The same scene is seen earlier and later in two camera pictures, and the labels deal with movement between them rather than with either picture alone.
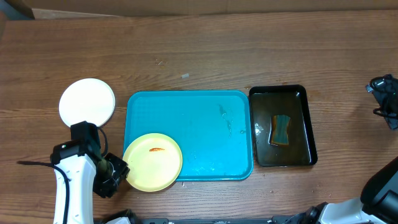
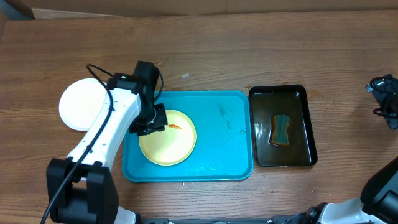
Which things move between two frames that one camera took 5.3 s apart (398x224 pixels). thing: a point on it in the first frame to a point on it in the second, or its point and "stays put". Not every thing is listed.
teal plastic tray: [212, 129] stays put
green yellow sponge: [280, 129] stays put
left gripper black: [122, 172] to [160, 126]
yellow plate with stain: [155, 162] to [174, 144]
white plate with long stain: [87, 99] stays put
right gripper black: [382, 91] stays put
